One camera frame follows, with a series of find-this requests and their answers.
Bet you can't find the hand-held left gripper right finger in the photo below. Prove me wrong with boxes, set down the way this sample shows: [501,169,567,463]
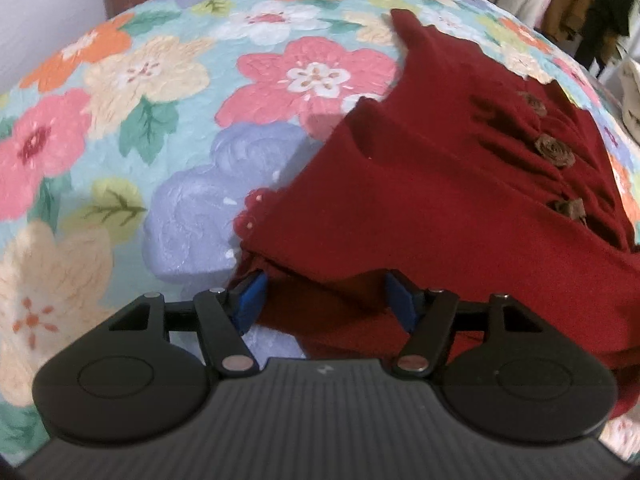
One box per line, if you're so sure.
[384,270,546,380]

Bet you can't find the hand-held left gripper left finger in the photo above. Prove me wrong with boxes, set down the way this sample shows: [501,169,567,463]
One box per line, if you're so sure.
[108,271,270,377]

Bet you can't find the red cardigan with brown rosettes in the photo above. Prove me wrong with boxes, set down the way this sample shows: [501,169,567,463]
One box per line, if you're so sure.
[227,8,640,418]

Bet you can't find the floral bed sheet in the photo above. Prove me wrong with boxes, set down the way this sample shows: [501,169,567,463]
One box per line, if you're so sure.
[0,0,640,466]

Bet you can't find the white bag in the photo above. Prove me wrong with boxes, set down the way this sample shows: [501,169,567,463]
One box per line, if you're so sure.
[602,57,640,138]

